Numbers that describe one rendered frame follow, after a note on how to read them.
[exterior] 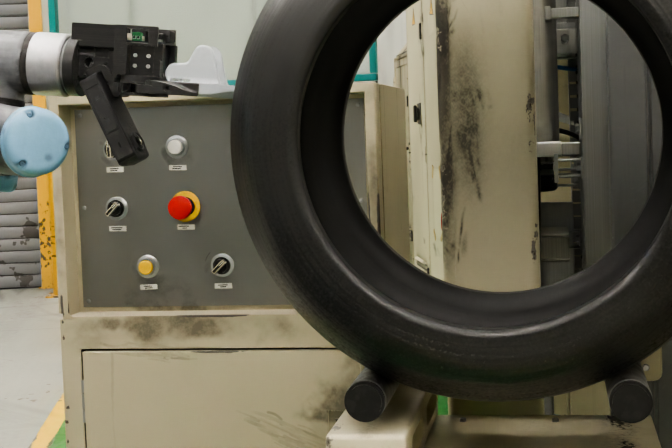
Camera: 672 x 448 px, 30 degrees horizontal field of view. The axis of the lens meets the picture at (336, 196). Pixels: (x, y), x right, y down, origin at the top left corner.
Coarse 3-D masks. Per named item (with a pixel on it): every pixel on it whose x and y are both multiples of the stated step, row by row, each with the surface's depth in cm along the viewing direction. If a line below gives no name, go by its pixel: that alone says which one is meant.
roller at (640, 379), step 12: (624, 372) 135; (636, 372) 135; (612, 384) 133; (624, 384) 130; (636, 384) 130; (612, 396) 130; (624, 396) 130; (636, 396) 130; (648, 396) 130; (612, 408) 131; (624, 408) 130; (636, 408) 130; (648, 408) 130; (624, 420) 130; (636, 420) 130
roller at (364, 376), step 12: (372, 372) 140; (360, 384) 135; (372, 384) 135; (384, 384) 137; (396, 384) 144; (348, 396) 135; (360, 396) 135; (372, 396) 134; (384, 396) 135; (348, 408) 135; (360, 408) 135; (372, 408) 135; (384, 408) 135; (360, 420) 135; (372, 420) 135
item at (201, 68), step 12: (204, 48) 144; (192, 60) 144; (204, 60) 144; (168, 72) 145; (180, 72) 144; (192, 72) 144; (204, 72) 144; (216, 72) 144; (204, 84) 143; (216, 84) 144; (204, 96) 144; (216, 96) 144; (228, 96) 145
